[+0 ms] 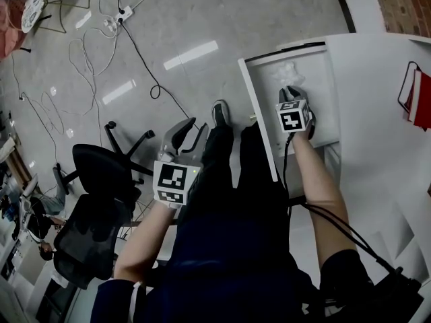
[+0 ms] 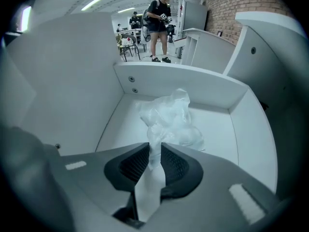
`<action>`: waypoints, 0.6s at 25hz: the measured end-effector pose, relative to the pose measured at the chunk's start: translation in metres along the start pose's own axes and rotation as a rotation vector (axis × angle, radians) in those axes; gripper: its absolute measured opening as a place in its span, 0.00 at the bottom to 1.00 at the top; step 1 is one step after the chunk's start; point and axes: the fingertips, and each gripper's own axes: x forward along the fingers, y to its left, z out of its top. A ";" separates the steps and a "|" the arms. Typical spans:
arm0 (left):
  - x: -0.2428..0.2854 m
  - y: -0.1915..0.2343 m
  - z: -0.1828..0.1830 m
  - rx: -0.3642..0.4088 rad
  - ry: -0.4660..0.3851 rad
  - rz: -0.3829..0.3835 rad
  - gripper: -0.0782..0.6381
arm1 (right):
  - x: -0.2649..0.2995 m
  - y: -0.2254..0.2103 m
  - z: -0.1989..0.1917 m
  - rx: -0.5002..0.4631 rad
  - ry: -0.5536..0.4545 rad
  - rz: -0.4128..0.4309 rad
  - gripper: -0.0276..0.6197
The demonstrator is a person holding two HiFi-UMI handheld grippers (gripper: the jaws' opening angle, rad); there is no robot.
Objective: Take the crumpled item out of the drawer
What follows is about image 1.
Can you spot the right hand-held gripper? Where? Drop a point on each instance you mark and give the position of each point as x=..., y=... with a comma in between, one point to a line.
x=291, y=119

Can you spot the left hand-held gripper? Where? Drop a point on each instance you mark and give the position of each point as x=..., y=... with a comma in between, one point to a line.
x=171, y=178

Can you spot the clear plastic bag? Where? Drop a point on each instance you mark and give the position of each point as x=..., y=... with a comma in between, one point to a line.
x=288, y=76

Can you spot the white drawer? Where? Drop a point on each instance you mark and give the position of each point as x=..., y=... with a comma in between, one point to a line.
x=320, y=76

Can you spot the person's left forearm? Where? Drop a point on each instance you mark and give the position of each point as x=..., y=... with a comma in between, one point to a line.
x=144, y=241

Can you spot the person's right forearm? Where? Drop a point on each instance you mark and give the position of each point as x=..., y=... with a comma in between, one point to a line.
x=320, y=194

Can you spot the person's black trousers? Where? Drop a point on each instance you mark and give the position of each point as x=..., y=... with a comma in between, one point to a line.
x=219, y=167

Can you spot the person's left shoe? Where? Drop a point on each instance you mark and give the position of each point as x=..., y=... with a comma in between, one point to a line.
x=220, y=113

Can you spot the white desk with shelves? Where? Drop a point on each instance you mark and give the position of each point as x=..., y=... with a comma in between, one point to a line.
x=370, y=130

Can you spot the black office chair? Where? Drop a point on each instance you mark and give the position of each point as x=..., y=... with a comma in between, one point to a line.
x=91, y=220

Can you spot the red book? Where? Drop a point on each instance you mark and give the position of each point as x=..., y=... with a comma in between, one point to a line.
x=422, y=106

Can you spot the person's navy shirt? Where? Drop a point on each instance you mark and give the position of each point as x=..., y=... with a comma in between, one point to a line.
x=229, y=274

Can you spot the white power strip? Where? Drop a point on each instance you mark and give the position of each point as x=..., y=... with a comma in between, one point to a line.
x=125, y=12

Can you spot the white workbench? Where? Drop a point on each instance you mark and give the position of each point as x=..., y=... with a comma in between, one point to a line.
x=27, y=268

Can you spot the pink cloth on chair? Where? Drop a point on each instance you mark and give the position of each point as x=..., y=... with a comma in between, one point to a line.
x=8, y=35

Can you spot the black waist pack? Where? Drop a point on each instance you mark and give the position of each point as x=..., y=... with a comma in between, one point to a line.
x=400, y=294

